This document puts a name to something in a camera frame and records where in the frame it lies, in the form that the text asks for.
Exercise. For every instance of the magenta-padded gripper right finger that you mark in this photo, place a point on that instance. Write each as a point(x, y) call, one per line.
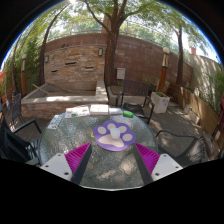
point(146, 158)

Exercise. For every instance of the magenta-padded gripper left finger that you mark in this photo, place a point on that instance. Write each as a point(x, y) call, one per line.
point(78, 158)

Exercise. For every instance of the purple paw-shaped mouse pad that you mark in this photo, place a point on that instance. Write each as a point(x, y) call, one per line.
point(103, 133)

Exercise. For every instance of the small yellow note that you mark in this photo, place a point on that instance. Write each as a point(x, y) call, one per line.
point(92, 134)

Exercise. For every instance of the black mesh armchair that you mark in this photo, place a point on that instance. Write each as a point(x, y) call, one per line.
point(190, 150)

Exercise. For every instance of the green packet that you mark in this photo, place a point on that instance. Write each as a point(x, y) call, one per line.
point(128, 114)

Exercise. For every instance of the white flat box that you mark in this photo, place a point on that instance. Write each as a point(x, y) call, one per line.
point(99, 109)

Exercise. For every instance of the white tissue packet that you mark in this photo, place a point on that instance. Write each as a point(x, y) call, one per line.
point(115, 111)

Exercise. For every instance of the white planter box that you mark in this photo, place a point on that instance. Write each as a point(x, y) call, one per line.
point(160, 102)

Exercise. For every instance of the stone raised bed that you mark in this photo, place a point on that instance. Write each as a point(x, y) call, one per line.
point(60, 100)

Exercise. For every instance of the black metal armchair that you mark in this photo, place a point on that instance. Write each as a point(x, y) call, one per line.
point(13, 146)

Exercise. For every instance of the wooden stick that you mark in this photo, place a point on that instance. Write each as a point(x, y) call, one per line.
point(40, 88)

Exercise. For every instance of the black mesh chair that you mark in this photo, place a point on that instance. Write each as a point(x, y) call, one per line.
point(15, 108)

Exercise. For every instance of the thin tree trunk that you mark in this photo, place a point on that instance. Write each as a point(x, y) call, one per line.
point(180, 60)
point(42, 63)

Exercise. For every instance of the thick tree trunk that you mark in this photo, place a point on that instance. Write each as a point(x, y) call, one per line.
point(110, 56)

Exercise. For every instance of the wooden lamp post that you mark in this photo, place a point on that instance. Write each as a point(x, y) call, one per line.
point(162, 76)
point(23, 80)

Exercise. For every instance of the grey wall box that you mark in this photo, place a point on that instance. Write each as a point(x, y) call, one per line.
point(121, 73)

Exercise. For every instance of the black wall lamp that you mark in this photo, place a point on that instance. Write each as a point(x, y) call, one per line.
point(46, 59)
point(100, 52)

